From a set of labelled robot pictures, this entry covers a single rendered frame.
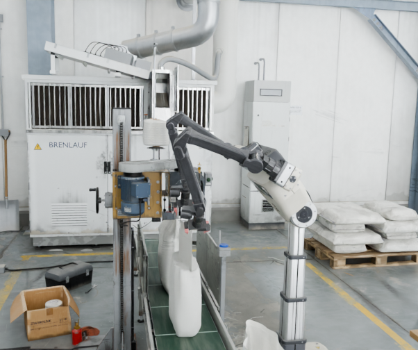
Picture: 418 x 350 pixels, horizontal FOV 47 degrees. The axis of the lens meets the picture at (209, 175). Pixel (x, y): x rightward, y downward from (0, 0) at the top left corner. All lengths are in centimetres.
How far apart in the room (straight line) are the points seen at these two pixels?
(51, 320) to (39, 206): 236
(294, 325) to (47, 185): 388
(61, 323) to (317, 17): 585
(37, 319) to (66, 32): 445
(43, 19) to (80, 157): 198
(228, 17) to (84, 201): 293
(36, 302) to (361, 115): 577
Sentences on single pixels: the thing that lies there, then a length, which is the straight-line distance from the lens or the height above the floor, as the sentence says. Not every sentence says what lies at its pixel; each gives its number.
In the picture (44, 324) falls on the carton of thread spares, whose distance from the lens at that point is 403.
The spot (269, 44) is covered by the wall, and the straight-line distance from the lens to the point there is 763.
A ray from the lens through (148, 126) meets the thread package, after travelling 303.
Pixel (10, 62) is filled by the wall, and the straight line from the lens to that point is 738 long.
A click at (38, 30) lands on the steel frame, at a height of 270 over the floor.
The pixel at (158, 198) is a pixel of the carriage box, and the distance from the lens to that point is 327.
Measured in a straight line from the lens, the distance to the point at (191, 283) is 295.
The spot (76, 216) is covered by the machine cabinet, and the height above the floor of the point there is 42.
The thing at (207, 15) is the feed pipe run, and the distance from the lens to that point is 556.
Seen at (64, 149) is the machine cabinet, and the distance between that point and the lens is 598.
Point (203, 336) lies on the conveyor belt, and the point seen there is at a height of 38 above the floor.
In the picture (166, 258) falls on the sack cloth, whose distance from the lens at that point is 366.
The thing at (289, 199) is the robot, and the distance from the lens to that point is 260.
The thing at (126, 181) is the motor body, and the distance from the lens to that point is 305.
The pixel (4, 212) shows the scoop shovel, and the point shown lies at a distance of 728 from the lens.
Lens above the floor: 178
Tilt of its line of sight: 8 degrees down
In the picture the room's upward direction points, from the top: 1 degrees clockwise
